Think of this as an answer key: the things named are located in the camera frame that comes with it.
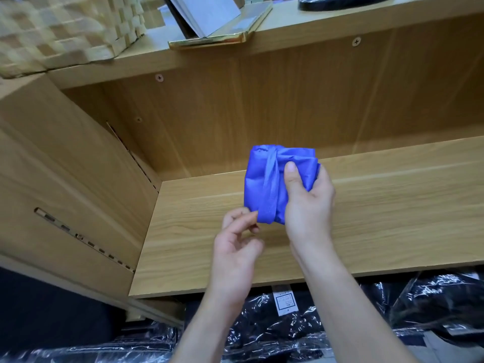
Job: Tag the person's right hand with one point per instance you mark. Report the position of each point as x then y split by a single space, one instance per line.
310 215

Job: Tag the person's left hand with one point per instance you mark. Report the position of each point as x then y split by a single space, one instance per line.
236 257

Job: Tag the blue non-woven bag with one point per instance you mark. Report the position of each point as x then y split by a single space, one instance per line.
265 181

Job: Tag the wooden shelf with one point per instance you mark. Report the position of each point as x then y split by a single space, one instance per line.
393 94

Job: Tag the person's right forearm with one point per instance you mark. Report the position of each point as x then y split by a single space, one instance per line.
344 313

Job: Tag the person's left forearm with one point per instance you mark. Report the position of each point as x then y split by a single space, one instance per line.
208 329

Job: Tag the beige woven basket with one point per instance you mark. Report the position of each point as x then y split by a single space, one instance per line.
60 30

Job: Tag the white paper tag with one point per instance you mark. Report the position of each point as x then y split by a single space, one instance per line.
286 303

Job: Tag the black wrapped bag with tag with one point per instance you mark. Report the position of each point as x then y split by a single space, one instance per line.
265 336

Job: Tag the black plastic-wrapped bag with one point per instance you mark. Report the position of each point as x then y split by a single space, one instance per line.
438 298
75 351

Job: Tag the gold stand with white card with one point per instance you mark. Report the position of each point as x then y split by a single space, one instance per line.
219 26

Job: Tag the black round object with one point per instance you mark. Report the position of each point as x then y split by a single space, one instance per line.
340 0

